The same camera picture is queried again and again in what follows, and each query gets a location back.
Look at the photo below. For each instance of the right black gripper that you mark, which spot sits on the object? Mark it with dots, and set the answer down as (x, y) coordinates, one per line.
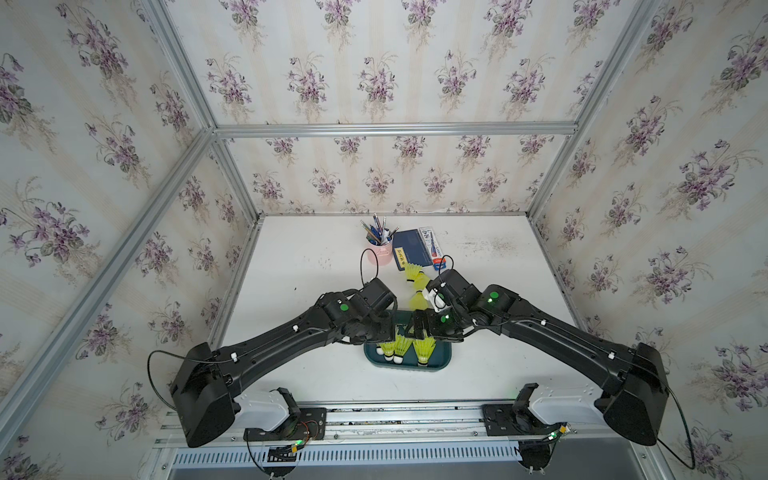
(427, 316)

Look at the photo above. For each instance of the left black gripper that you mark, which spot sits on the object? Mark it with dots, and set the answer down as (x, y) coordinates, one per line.
(389, 321)

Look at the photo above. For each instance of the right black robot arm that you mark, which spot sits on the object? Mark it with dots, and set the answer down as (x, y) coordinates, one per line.
(632, 379)

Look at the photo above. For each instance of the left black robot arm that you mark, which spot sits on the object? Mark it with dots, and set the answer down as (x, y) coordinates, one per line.
(208, 381)

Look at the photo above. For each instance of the dark teal storage tray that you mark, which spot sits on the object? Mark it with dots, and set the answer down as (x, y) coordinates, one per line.
(441, 357)

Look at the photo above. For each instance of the yellow shuttlecock centre pile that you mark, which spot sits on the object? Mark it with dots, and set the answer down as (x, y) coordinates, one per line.
(416, 277)

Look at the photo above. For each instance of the pink pen cup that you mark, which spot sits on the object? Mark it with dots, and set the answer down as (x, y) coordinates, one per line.
(381, 255)

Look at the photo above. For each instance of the dark blue book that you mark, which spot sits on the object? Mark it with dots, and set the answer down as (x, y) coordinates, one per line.
(408, 248)

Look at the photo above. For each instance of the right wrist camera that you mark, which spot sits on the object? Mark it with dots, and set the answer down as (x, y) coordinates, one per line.
(450, 290)

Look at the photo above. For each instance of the aluminium front rail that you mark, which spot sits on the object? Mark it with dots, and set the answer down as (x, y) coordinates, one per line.
(388, 422)

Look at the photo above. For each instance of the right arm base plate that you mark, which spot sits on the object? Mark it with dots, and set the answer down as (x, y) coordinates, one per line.
(511, 419)

